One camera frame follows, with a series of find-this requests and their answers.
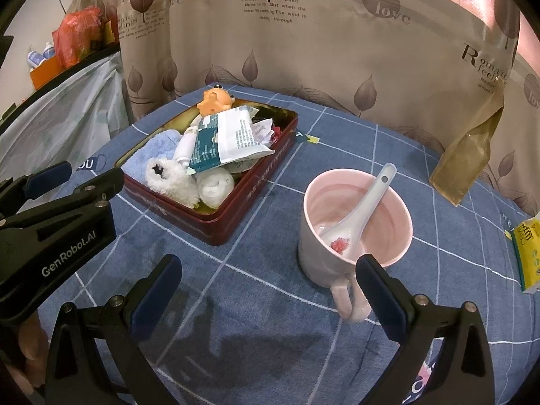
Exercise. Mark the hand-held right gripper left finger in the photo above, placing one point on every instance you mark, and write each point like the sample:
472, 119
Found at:
152, 299

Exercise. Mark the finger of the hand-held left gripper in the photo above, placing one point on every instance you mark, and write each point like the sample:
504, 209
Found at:
105, 183
46, 177

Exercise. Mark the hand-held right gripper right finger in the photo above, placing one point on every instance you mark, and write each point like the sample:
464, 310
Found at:
379, 299

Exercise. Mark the blue fluffy sock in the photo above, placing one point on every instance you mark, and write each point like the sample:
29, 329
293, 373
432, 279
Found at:
156, 147

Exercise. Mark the pink mug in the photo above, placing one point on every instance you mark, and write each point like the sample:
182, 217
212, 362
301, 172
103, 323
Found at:
320, 261

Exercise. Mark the white fluffy soft toy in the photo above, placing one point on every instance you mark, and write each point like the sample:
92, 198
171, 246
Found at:
177, 185

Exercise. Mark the white tube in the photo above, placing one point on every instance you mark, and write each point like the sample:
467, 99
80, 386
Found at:
185, 147

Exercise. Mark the red gold tin box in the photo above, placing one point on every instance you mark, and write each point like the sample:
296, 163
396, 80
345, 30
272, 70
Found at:
236, 215

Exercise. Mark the orange plush toy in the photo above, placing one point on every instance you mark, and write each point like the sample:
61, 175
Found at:
215, 101

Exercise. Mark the white teal soft packet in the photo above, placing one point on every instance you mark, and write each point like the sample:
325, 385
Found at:
236, 135

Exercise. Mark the white wrapper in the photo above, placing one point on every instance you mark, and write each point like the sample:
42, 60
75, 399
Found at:
263, 130

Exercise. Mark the red white sock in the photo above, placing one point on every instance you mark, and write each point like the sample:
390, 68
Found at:
276, 133

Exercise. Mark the person's left hand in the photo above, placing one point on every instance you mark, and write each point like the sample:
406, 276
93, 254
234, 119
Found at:
33, 346

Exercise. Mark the pale green plastic cover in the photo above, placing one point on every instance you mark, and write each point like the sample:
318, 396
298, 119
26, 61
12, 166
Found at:
63, 114

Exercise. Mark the white ceramic spoon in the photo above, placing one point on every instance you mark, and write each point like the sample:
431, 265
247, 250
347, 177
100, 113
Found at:
363, 215

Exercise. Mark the blue checked bedsheet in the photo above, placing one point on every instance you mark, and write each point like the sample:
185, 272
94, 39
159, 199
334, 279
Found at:
253, 303

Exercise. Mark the orange box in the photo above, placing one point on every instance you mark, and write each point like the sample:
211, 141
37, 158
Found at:
46, 74

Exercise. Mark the white blue bottle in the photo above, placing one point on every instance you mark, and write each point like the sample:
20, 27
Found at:
33, 60
49, 50

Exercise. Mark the red plastic bag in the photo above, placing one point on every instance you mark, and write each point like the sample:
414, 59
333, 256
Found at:
78, 33

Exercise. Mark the yellow tissue pack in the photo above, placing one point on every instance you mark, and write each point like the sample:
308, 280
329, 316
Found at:
527, 253

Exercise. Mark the brown paper bag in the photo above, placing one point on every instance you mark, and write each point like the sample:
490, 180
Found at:
464, 164

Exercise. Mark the small yellow tag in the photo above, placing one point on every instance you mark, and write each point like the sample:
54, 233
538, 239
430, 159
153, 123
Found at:
313, 139

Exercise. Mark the beige leaf print curtain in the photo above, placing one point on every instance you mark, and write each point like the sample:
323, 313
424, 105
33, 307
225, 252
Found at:
316, 50

